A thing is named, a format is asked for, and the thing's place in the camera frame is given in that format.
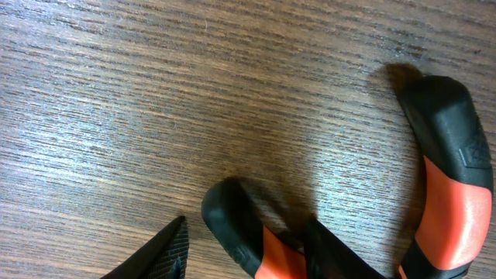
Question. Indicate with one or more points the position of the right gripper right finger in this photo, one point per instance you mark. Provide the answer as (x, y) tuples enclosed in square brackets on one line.
[(327, 257)]

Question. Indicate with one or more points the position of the orange black pliers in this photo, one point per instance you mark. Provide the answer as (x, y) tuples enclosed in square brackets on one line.
[(413, 200)]

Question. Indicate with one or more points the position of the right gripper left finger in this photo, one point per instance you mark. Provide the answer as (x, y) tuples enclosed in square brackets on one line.
[(162, 257)]

